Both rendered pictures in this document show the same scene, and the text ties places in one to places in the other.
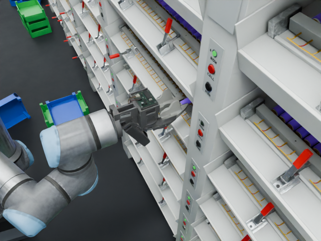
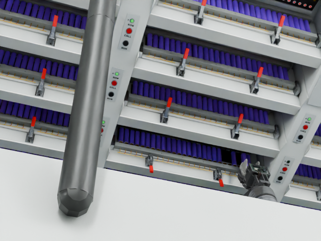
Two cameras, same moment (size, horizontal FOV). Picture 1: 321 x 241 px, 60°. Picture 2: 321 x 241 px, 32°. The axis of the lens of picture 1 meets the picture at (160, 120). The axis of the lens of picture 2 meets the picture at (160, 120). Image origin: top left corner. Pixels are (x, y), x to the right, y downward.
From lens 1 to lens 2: 1.90 m
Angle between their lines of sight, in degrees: 61
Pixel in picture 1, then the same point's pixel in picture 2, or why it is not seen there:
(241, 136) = (313, 153)
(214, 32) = (309, 110)
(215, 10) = (314, 101)
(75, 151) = not seen: hidden behind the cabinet
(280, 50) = not seen: outside the picture
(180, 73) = (259, 143)
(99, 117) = (268, 190)
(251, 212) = (313, 194)
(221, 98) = (309, 138)
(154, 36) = (216, 130)
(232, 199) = (303, 196)
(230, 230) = not seen: hidden behind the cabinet
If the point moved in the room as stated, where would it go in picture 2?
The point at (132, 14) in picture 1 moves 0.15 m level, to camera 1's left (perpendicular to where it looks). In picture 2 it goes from (178, 123) to (162, 139)
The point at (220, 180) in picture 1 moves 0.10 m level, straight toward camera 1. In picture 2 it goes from (291, 192) to (312, 208)
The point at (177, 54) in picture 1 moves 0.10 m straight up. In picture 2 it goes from (243, 134) to (253, 110)
